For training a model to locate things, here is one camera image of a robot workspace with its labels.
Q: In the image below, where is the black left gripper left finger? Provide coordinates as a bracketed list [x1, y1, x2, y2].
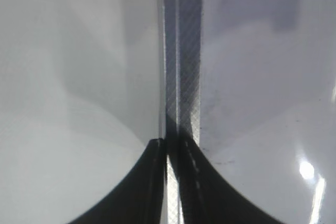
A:
[71, 138, 166, 224]

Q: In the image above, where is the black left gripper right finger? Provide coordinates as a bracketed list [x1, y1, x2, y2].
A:
[167, 126, 280, 223]

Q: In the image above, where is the white board with grey frame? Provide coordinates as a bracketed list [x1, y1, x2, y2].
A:
[162, 0, 335, 223]

